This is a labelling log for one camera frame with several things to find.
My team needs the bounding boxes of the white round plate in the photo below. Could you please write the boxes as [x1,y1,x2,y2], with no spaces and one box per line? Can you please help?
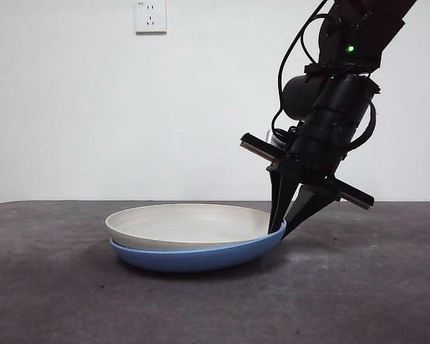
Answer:
[105,203,274,252]

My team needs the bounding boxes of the blue round plate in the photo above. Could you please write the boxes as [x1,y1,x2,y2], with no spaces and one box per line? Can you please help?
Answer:
[109,219,288,274]

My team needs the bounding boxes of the pale grey camera box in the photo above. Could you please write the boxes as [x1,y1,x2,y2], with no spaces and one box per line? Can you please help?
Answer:
[265,130,286,147]

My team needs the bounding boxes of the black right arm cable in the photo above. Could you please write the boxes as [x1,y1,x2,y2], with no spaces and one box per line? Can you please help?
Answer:
[271,0,331,144]

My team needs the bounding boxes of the white wall socket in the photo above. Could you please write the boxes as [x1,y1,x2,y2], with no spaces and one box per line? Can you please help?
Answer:
[135,0,168,36]

